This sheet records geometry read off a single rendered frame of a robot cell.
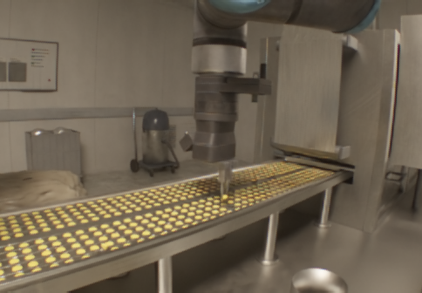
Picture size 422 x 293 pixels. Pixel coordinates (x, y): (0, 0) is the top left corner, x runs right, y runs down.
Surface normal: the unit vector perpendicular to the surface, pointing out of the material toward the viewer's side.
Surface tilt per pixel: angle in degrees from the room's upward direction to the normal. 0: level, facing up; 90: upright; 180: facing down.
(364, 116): 90
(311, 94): 90
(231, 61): 91
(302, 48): 90
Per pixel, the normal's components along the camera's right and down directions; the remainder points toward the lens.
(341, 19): 0.04, 0.95
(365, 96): -0.72, 0.08
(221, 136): 0.79, 0.07
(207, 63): -0.41, 0.13
